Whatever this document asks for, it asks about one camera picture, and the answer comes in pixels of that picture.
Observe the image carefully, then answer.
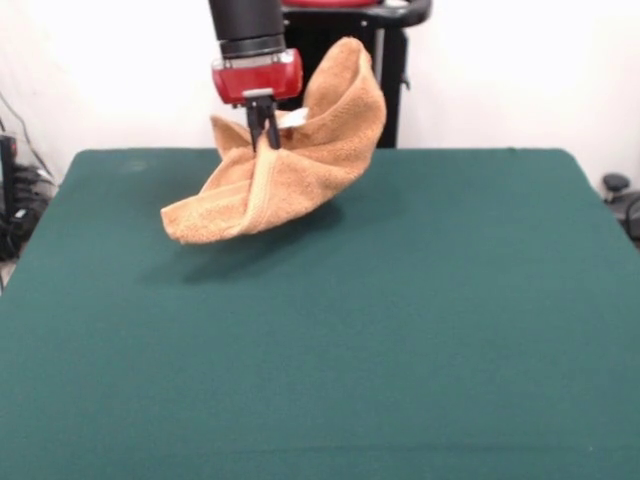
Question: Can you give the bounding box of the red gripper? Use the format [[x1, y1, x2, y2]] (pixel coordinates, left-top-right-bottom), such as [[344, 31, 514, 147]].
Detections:
[[210, 47, 305, 153]]

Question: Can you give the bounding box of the orange terry towel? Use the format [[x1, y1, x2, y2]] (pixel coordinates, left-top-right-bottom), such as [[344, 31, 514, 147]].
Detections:
[[160, 36, 388, 247]]

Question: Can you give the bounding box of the dark green table cloth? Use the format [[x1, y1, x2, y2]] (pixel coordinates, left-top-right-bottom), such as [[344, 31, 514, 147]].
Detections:
[[0, 147, 640, 480]]

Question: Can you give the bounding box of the black electrical box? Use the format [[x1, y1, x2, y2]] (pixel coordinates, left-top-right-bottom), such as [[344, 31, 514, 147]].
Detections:
[[0, 133, 20, 221]]

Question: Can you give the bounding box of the black office chair base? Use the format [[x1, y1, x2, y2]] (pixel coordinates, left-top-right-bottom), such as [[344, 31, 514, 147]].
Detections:
[[601, 172, 640, 236]]

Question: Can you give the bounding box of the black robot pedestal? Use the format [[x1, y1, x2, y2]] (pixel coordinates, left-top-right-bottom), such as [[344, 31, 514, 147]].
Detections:
[[279, 0, 432, 150]]

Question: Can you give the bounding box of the black cable bundle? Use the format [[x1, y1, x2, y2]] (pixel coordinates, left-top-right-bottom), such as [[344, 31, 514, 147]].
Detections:
[[0, 89, 59, 262]]

